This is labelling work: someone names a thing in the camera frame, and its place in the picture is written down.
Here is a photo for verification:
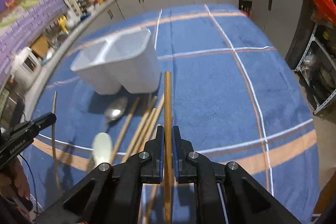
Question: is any pale green plastic spoon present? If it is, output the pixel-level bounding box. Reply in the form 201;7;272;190
92;132;113;167

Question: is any yellow bottle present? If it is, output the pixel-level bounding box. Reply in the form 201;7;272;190
57;15;68;34

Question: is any metal spoon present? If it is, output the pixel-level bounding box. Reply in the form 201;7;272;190
100;96;128;133

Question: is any white rice cooker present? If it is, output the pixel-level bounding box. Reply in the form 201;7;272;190
10;47;42;90

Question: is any white metal storage shelf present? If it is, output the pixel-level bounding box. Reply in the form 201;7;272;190
294;24;335;115

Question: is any landscape wall poster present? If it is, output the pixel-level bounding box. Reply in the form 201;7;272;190
1;0;67;84

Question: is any red plastic bag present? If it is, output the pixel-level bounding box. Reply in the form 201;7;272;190
313;0;335;26

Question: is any white two-compartment utensil holder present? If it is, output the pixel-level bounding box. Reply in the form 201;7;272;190
71;27;161;95

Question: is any blue plaid tablecloth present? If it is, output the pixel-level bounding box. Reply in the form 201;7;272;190
23;5;320;223

